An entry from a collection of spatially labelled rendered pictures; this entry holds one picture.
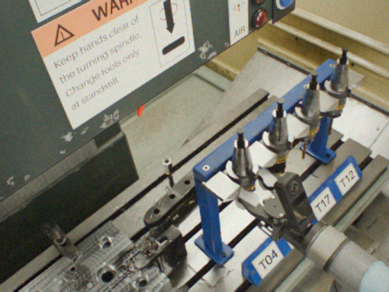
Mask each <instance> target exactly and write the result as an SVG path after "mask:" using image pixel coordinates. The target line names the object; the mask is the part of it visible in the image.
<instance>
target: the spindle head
mask: <svg viewBox="0 0 389 292"><path fill-rule="evenodd" d="M91 1H92V0H82V1H80V2H78V3H75V4H74V5H73V6H71V7H69V8H66V9H64V10H62V11H60V12H58V13H56V14H55V15H52V16H50V17H48V18H46V19H44V20H42V21H41V22H38V21H37V19H36V17H35V14H34V12H33V8H32V7H31V4H30V1H29V0H0V202H1V201H3V200H4V199H6V198H7V197H9V196H11V195H12V194H13V193H15V192H17V191H18V190H19V189H20V188H22V187H23V186H25V185H27V184H28V183H29V182H30V181H31V180H33V179H35V178H37V177H39V176H40V175H41V174H43V173H44V172H45V171H47V170H48V169H49V168H51V167H53V166H54V165H55V164H57V163H59V162H60V161H62V160H63V159H64V158H65V157H67V156H69V155H70V154H73V153H74V152H75V151H77V150H78V149H80V148H81V147H82V146H84V145H85V144H86V143H88V142H90V141H91V140H92V139H94V138H96V137H97V136H98V135H100V134H101V133H103V132H104V131H105V130H107V129H108V128H110V127H111V126H113V125H114V124H116V123H117V122H119V121H120V120H122V119H123V118H125V117H127V116H129V115H130V114H132V113H133V112H134V111H136V110H137V109H139V108H140V107H141V106H143V105H144V104H146V103H147V102H149V101H150V100H152V99H153V98H154V97H156V96H158V95H159V94H160V93H162V92H164V91H165V90H166V89H168V88H170V86H172V85H174V84H175V83H176V82H179V81H180V80H182V79H184V78H185V77H186V76H188V75H189V74H191V73H193V72H194V71H195V70H197V69H199V68H200V67H201V66H202V65H204V64H205V63H207V62H208V61H209V60H211V59H212V58H214V57H216V56H218V55H220V54H221V53H222V52H224V51H226V50H227V49H228V48H230V47H232V46H233V45H234V44H235V43H237V42H238V41H240V40H241V39H239V40H238V41H236V42H234V43H233V44H232V45H231V42H230V27H229V10H228V0H189V4H190V16H191V22H192V33H193V39H194V50H195V51H194V52H193V53H191V54H190V55H188V56H186V57H184V58H182V59H181V60H179V61H178V62H176V63H175V64H173V65H172V66H171V67H169V68H167V69H166V70H165V71H163V72H161V73H160V74H158V75H157V76H155V77H154V78H152V79H150V80H149V81H148V82H146V83H144V84H143V85H141V86H138V87H137V88H136V89H135V90H133V91H132V92H130V93H129V94H127V95H125V96H124V97H122V98H121V99H119V100H117V101H116V102H115V103H113V104H111V105H110V106H108V107H107V108H106V109H104V110H103V111H102V112H100V113H98V114H96V115H95V116H94V117H92V118H90V119H89V120H87V121H86V122H84V123H82V124H81V125H79V126H77V127H76V128H75V129H73V128H72V125H71V124H70V122H69V119H68V117H67V114H66V112H65V108H64V106H63V103H62V102H61V100H60V97H59V96H58V93H57V91H56V89H55V87H54V84H53V80H52V79H51V77H50V74H49V72H48V70H47V67H46V65H45V64H44V61H43V58H42V55H41V53H40V50H39V49H38V47H37V45H36V43H35V38H34V37H33V34H32V33H31V32H33V31H35V30H37V29H39V28H40V27H42V26H44V25H45V24H48V23H49V22H52V21H54V20H55V19H57V18H59V17H61V16H63V15H65V14H67V13H69V12H71V11H73V10H74V9H76V8H78V7H80V6H82V5H83V4H85V3H88V2H91ZM260 8H265V9H266V10H267V12H268V17H267V21H266V23H268V22H269V21H271V20H272V0H265V2H264V3H263V4H262V5H261V6H254V5H253V4H252V2H251V0H248V35H250V34H251V33H253V32H254V31H255V29H254V28H253V27H252V17H253V15H254V13H255V12H256V11H257V10H258V9H260ZM248 35H246V36H245V37H247V36H248ZM245 37H243V38H242V39H244V38H245Z"/></svg>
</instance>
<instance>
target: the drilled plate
mask: <svg viewBox="0 0 389 292"><path fill-rule="evenodd" d="M111 237H114V238H113V239H112V238H111ZM112 243H113V244H112ZM111 244H112V245H113V246H112V245H111ZM76 249H77V250H78V255H79V256H80V255H82V256H81V257H79V258H77V260H76V259H75V260H73V261H71V260H69V259H66V258H65V256H63V257H61V258H60V259H59V260H58V261H57V262H56V263H55V264H54V265H52V266H51V267H50V266H49V267H48V268H47V269H46V270H45V271H44V272H43V273H42V274H40V275H39V276H37V277H36V278H35V279H34V280H32V281H31V282H30V283H28V284H27V285H26V286H25V287H24V288H22V289H20V290H19V291H18V292H35V291H36V292H70V291H77V292H168V291H171V290H172V285H171V282H170V280H169V278H168V277H167V276H166V275H165V274H164V273H162V272H161V271H160V270H159V269H158V268H157V267H156V266H155V265H154V264H153V263H152V264H151V265H150V266H148V267H147V268H145V269H143V274H142V273H141V272H140V273H139V274H140V275H139V274H138V271H139V270H138V269H137V268H136V267H134V268H135V270H136V269H137V270H136V271H137V274H136V273H135V272H133V270H132V269H133V268H132V266H133V265H134V266H135V263H134V262H135V261H136V259H137V256H138V255H139V253H141V249H139V248H138V247H137V246H136V245H135V244H134V243H133V242H132V241H131V240H130V239H129V238H128V237H127V236H126V235H125V234H124V233H123V232H122V231H121V230H120V229H119V228H118V227H117V226H116V225H115V224H114V223H113V222H112V221H111V220H109V221H108V222H107V223H106V224H105V225H103V226H102V227H100V228H99V229H98V230H97V231H96V232H94V233H93V234H91V235H90V237H88V238H86V239H85V240H84V241H82V242H81V243H79V244H78V245H77V246H76ZM131 254H132V255H131ZM124 257H125V258H124ZM129 258H130V260H126V259H129ZM133 258H134V259H135V260H133ZM128 261H130V262H128ZM123 262H125V264H126V265H125V264H124V263H123ZM112 263H113V264H112ZM131 263H132V264H131ZM110 264H111V265H110ZM122 264H123V265H122ZM115 265H116V266H117V269H116V268H115V267H116V266H115ZM131 265H132V266H131ZM130 266H131V267H130ZM130 268H131V270H129V269H130ZM74 270H75V271H74ZM122 270H123V271H122ZM146 270H147V274H146V273H144V272H146ZM116 271H117V272H116ZM124 271H125V272H124ZM118 274H119V275H118ZM117 275H118V276H117ZM70 276H71V277H70ZM116 276H117V277H116ZM134 276H135V280H134ZM138 276H139V277H138ZM137 277H138V278H137ZM110 278H113V279H112V280H111V281H110V282H106V281H107V280H108V279H110ZM116 278H117V279H119V280H117V279H116ZM64 279H66V280H67V281H66V280H64ZM73 280H74V281H73ZM113 280H115V281H113ZM112 281H113V282H112ZM130 281H134V282H135V285H136V288H137V287H138V289H136V288H134V286H135V285H132V282H130ZM99 282H100V284H99ZM76 284H78V285H76ZM147 285H148V286H147ZM41 288H42V289H41ZM82 288H83V289H82ZM110 288H111V289H112V290H110ZM66 289H67V291H66ZM39 290H40V291H39ZM43 290H44V291H43Z"/></svg>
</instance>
